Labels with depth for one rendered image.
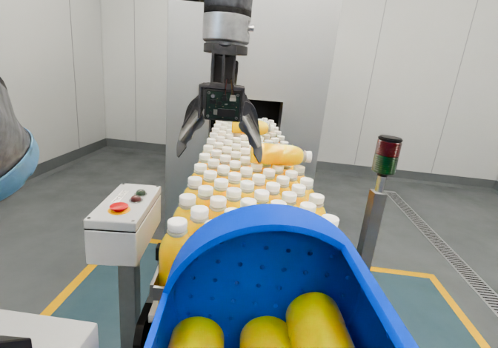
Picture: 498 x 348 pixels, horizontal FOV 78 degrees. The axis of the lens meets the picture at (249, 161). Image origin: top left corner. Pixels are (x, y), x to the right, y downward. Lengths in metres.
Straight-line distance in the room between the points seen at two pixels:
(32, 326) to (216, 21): 0.43
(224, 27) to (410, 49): 4.61
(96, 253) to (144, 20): 4.57
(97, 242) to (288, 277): 0.39
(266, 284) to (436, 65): 4.85
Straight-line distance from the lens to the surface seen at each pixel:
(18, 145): 0.42
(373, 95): 4.89
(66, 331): 0.37
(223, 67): 0.48
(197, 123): 0.56
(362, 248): 1.02
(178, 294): 0.49
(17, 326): 0.40
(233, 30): 0.50
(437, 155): 5.40
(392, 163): 0.92
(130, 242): 0.67
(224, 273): 0.46
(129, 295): 0.85
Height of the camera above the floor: 1.40
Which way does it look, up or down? 16 degrees down
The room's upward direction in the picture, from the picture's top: 5 degrees clockwise
